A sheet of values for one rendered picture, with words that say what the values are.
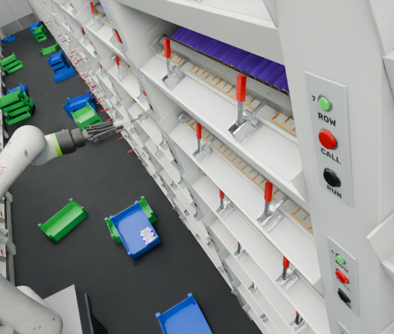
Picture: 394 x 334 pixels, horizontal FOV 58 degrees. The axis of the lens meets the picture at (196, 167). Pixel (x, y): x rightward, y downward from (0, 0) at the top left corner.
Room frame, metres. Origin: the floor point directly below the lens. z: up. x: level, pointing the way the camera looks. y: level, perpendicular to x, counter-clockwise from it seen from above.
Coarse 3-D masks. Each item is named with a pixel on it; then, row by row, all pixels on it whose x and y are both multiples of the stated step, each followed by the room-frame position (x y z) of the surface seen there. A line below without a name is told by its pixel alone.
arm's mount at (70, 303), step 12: (72, 288) 1.12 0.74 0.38; (48, 300) 1.10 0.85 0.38; (60, 300) 1.07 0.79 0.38; (72, 300) 1.05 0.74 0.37; (84, 300) 1.10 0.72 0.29; (60, 312) 1.01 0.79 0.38; (72, 312) 0.99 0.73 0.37; (84, 312) 1.01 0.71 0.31; (72, 324) 0.94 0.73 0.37; (84, 324) 0.94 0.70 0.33
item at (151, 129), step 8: (128, 96) 1.54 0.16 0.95; (128, 104) 1.53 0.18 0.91; (136, 112) 1.46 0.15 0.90; (136, 120) 1.40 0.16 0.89; (144, 128) 1.30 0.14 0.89; (152, 128) 1.26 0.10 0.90; (152, 136) 1.22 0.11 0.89; (160, 136) 1.18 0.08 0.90; (168, 152) 1.06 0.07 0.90; (176, 168) 0.94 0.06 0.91
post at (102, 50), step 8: (72, 0) 1.53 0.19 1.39; (80, 0) 1.54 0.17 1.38; (88, 0) 1.55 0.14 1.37; (80, 8) 1.54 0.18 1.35; (88, 32) 1.53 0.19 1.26; (96, 40) 1.54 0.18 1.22; (96, 48) 1.53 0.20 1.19; (104, 48) 1.54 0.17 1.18; (104, 56) 1.54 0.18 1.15; (112, 80) 1.53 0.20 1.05; (120, 88) 1.54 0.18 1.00; (120, 96) 1.54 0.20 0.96; (128, 112) 1.53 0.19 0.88; (136, 128) 1.53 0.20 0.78; (144, 144) 1.54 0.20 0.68; (152, 160) 1.55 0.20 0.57; (160, 176) 1.56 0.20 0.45; (184, 224) 1.58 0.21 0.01
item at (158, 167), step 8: (160, 168) 1.53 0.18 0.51; (168, 176) 1.46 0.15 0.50; (168, 184) 1.41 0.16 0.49; (176, 184) 1.36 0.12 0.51; (176, 192) 1.32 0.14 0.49; (184, 200) 1.24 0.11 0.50; (192, 208) 1.17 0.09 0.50; (192, 216) 1.13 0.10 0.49; (200, 224) 1.07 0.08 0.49; (208, 240) 0.94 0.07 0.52
